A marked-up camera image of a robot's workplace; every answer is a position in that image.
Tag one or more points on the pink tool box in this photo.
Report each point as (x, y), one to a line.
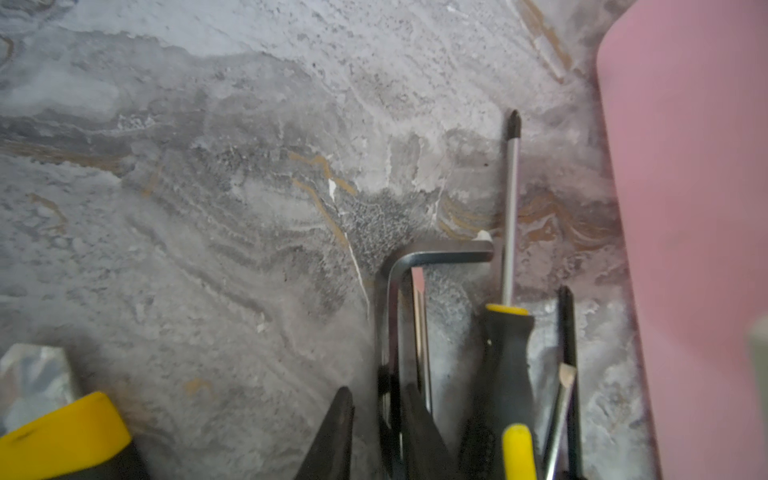
(683, 87)

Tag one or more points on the steel hex key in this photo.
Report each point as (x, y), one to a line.
(388, 290)

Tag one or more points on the orange handled screwdriver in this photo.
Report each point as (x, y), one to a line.
(566, 377)

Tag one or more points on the yellow black phillips screwdriver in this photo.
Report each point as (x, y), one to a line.
(499, 442)

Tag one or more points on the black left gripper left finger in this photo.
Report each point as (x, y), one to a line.
(329, 456)

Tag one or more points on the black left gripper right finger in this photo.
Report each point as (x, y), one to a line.
(425, 453)

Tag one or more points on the yellow black utility knife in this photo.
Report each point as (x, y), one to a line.
(52, 429)

